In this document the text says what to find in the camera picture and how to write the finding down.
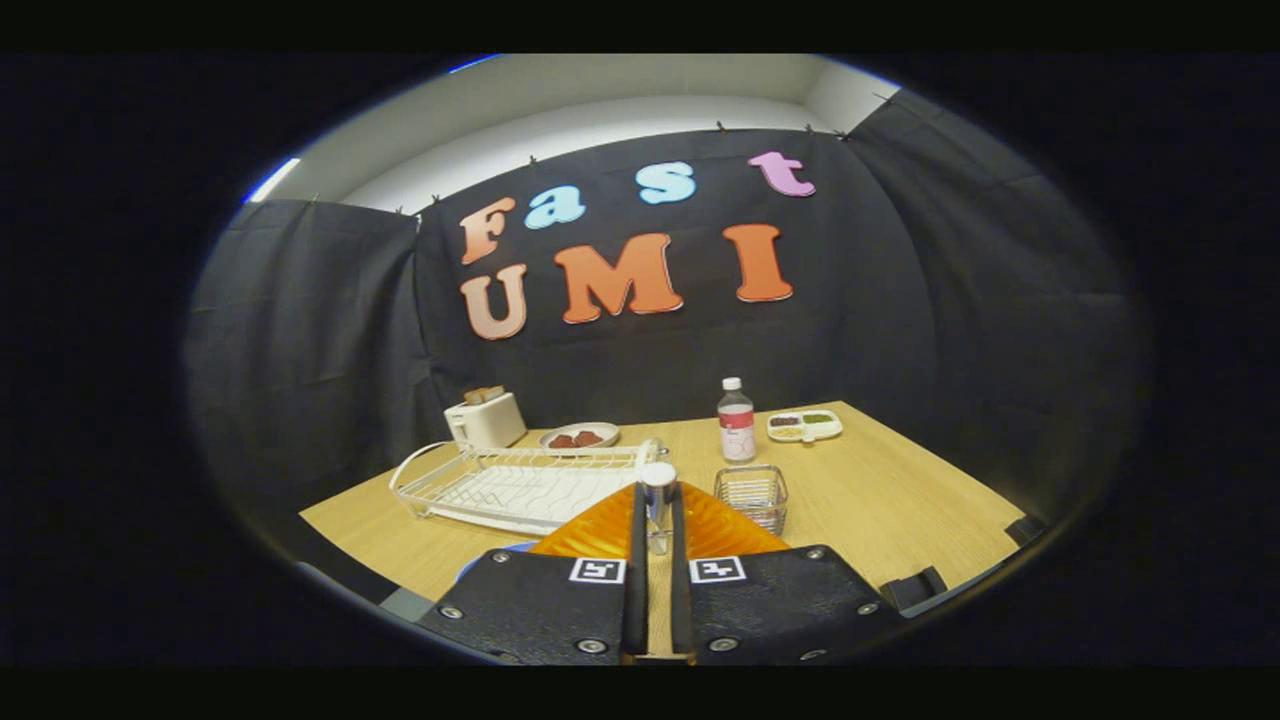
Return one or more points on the black table edge bracket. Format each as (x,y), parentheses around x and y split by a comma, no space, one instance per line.
(1025,530)
(912,588)

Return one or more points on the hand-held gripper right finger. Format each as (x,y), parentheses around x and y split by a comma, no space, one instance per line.
(680,600)

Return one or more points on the red meat piece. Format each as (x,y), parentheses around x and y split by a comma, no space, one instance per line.
(588,438)
(562,441)

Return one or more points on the white divided condiment tray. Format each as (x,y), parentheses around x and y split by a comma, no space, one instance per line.
(805,426)

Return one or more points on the black backdrop cloth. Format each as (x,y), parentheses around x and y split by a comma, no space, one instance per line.
(900,300)

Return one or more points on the white toaster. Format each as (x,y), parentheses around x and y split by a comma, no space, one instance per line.
(490,425)

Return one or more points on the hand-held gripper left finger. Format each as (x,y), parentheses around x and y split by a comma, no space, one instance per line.
(638,600)

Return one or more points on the clear bottle with red label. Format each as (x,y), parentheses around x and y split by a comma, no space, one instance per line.
(737,430)

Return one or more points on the ceiling light panel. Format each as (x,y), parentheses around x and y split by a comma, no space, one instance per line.
(272,181)

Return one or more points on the beige round plate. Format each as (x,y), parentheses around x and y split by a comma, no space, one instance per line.
(605,430)

